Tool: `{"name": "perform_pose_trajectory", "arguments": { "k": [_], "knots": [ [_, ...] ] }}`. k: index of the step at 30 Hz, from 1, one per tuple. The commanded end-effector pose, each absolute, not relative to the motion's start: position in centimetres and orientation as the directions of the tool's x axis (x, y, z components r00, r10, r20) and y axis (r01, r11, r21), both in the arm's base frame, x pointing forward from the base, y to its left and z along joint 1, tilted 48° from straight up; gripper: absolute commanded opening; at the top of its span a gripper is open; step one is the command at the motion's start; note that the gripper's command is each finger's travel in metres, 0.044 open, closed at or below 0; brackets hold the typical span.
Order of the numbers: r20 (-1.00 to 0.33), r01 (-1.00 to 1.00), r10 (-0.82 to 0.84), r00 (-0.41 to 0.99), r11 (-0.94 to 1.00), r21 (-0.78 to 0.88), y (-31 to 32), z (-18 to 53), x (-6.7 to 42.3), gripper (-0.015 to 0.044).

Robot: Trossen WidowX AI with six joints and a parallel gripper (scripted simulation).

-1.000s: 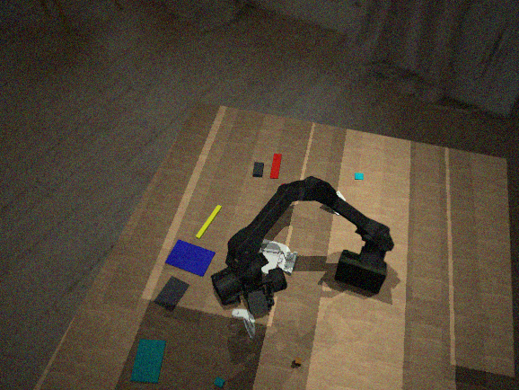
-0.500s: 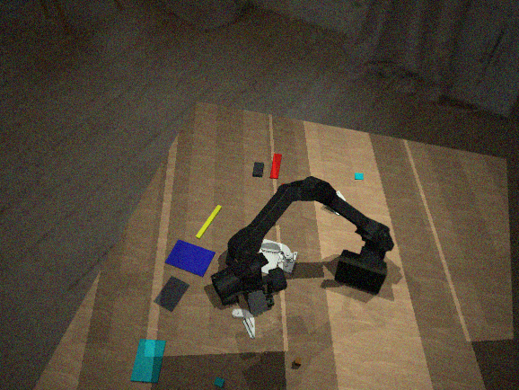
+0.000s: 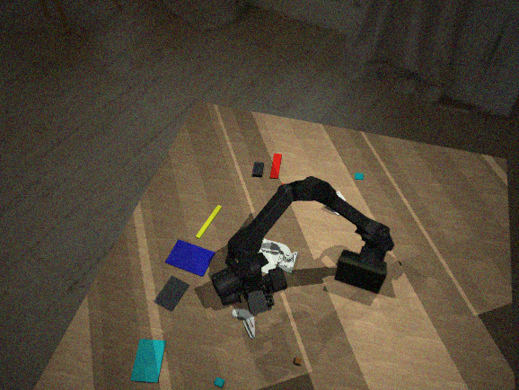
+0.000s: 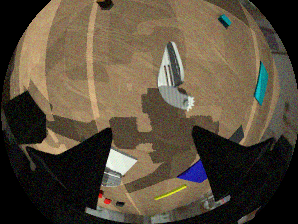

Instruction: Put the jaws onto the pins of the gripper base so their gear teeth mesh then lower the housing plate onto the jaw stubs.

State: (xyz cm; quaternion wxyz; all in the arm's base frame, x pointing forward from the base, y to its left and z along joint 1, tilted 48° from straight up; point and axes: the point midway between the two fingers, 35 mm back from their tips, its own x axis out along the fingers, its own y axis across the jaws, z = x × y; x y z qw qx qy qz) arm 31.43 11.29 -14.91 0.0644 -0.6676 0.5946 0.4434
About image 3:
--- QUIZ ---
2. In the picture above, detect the yellow flat bar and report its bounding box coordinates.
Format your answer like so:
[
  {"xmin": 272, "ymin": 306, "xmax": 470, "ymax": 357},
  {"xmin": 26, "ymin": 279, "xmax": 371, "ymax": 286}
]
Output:
[{"xmin": 196, "ymin": 205, "xmax": 222, "ymax": 240}]

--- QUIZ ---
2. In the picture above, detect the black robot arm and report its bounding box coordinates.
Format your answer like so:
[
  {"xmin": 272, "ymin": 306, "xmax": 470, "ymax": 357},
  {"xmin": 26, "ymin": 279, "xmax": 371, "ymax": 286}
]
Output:
[{"xmin": 211, "ymin": 176, "xmax": 394, "ymax": 315}]

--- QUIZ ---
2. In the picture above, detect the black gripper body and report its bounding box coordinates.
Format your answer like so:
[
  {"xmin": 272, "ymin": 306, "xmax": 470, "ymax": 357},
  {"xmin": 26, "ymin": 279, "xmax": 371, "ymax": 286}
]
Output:
[{"xmin": 221, "ymin": 267, "xmax": 287, "ymax": 306}]

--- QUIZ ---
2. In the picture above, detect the small teal block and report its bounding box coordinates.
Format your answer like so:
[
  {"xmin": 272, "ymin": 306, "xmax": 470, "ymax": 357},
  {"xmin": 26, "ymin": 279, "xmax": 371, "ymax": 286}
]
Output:
[{"xmin": 214, "ymin": 377, "xmax": 224, "ymax": 388}]

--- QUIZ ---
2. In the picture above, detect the blue flat rectangular plate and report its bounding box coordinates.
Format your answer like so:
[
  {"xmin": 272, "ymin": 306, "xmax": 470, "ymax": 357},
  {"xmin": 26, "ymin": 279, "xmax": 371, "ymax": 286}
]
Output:
[{"xmin": 165, "ymin": 240, "xmax": 215, "ymax": 277}]

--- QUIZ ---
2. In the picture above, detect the red flat bar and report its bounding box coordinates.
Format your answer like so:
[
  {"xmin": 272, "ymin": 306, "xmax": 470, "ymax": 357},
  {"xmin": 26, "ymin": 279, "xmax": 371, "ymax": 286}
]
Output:
[{"xmin": 270, "ymin": 154, "xmax": 282, "ymax": 179}]

